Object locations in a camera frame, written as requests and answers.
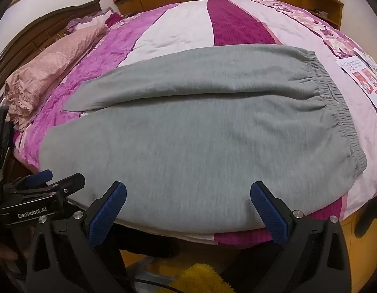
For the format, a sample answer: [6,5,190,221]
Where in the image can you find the grey pants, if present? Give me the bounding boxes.
[39,45,367,233]

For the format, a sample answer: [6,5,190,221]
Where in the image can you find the person's left hand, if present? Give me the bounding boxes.
[0,241,20,261]

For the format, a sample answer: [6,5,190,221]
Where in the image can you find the purple ruffled pillow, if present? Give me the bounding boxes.
[66,8,122,32]

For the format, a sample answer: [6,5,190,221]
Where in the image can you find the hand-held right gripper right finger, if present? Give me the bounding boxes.
[250,181,352,293]

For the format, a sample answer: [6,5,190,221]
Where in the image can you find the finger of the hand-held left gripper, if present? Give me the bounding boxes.
[39,173,86,202]
[6,170,53,191]

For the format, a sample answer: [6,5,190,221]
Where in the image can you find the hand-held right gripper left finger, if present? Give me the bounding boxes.
[25,181,128,293]

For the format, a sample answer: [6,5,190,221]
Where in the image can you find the purple striped bedspread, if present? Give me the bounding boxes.
[13,0,377,246]

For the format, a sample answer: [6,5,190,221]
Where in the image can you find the yellow plush slipper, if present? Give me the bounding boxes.
[173,262,228,293]

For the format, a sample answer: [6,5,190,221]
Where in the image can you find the printed paper sheet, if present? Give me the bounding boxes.
[356,49,377,81]

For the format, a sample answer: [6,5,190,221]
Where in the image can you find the white red printed leaflet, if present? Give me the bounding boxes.
[335,55,377,96]

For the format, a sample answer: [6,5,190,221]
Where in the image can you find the pink ruffled quilt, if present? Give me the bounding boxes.
[4,24,110,129]

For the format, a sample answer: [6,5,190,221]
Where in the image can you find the dark wooden headboard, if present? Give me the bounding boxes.
[0,0,102,104]

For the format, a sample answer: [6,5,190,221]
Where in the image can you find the black cable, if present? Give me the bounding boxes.
[128,277,177,291]

